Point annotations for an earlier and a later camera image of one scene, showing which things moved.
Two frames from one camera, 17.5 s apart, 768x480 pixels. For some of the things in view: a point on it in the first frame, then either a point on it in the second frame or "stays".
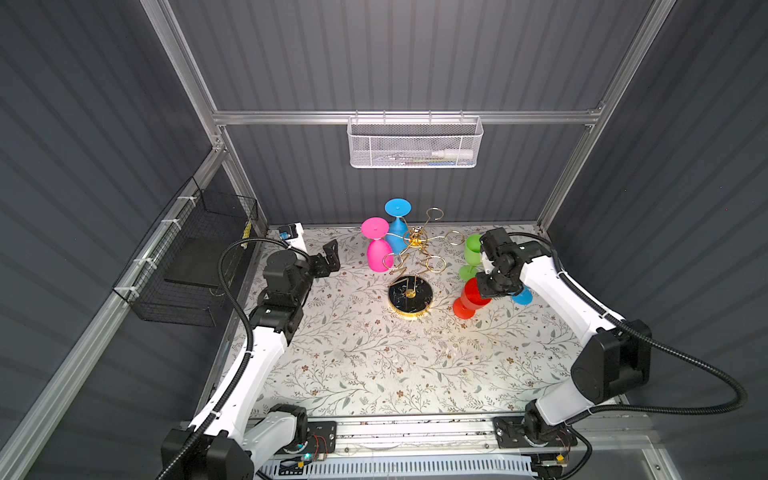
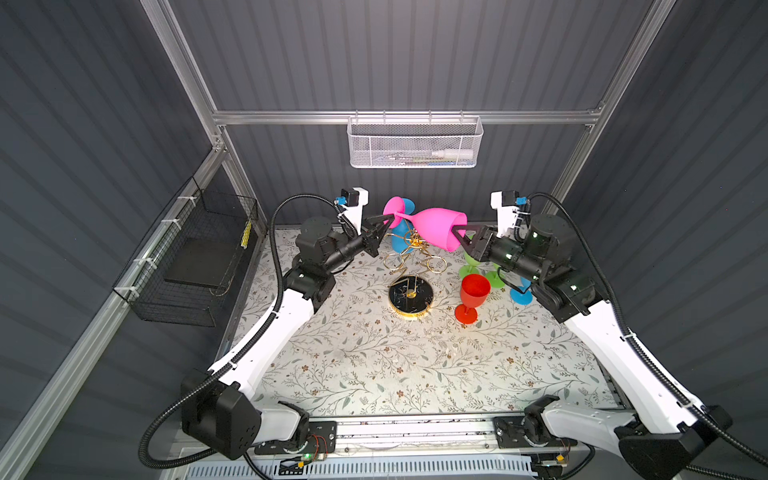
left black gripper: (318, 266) to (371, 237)
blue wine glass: (399, 235) stays
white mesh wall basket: (408, 142) stays
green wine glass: (472, 257) stays
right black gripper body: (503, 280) to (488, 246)
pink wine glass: (379, 254) to (434, 225)
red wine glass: (464, 307) stays
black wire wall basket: (174, 273) stays
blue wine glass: (525, 296) stays
